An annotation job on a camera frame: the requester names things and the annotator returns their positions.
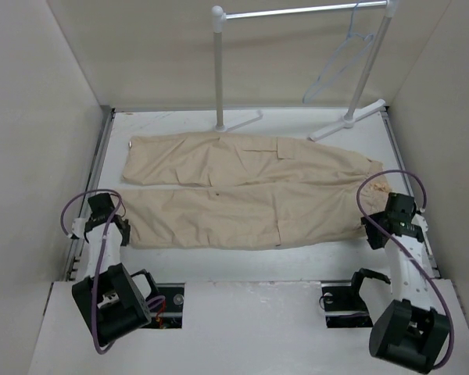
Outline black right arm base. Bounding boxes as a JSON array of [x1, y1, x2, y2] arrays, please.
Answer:
[[318, 281, 373, 329]]

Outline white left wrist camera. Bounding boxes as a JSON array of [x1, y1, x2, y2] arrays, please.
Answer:
[[67, 218, 88, 240]]

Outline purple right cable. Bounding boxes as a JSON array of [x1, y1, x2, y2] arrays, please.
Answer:
[[355, 170, 456, 370]]

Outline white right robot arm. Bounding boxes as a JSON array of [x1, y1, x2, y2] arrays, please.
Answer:
[[361, 193, 453, 374]]

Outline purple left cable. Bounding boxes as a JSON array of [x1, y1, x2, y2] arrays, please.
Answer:
[[58, 189, 167, 355]]

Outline aluminium table edge rail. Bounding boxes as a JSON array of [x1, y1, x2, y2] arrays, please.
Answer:
[[60, 105, 115, 281]]

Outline purple cable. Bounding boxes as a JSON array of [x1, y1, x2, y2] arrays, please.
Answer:
[[58, 189, 167, 355], [355, 170, 456, 370]]

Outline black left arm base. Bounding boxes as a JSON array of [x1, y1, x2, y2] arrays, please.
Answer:
[[139, 284, 185, 330]]

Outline white clothes rack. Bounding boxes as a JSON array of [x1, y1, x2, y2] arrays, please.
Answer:
[[211, 1, 399, 141]]

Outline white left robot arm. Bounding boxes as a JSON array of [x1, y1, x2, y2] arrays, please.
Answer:
[[65, 189, 166, 355]]

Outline light blue wire hanger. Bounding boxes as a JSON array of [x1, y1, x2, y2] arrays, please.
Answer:
[[302, 1, 375, 105]]

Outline beige trousers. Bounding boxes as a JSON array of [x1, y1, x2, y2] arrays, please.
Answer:
[[120, 132, 390, 250]]

